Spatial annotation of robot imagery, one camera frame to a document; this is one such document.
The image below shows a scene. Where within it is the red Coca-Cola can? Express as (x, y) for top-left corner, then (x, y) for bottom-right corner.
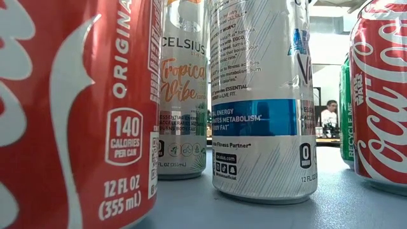
(0, 0), (163, 229)
(348, 0), (407, 197)

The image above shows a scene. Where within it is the green Sprite soda can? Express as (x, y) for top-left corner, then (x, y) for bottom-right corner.
(338, 53), (355, 170)

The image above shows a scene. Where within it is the white Celsius Tropical Vibe can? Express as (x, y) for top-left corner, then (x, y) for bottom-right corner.
(158, 0), (209, 181)

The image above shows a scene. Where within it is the white Celsius Arctic Vibe can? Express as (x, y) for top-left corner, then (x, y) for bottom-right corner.
(209, 0), (319, 205)

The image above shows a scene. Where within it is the black computer monitor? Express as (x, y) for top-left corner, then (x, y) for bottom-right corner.
(314, 104), (340, 139)

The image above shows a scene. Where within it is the person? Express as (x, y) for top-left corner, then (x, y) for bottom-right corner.
(319, 99), (340, 138)

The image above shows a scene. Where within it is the blue table mat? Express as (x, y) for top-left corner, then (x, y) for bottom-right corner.
(132, 145), (407, 229)

